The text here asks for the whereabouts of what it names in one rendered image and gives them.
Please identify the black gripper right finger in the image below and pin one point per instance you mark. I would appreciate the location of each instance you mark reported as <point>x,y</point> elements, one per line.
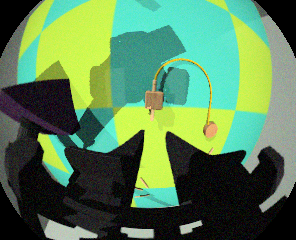
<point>191,167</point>

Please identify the light wooden block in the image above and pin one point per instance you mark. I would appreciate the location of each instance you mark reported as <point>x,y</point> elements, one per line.
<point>154,100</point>

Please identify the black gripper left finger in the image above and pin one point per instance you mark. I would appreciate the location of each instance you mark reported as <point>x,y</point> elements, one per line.
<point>122,164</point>

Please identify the round wooden button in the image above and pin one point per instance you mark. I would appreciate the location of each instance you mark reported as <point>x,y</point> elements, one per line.
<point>210,130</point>

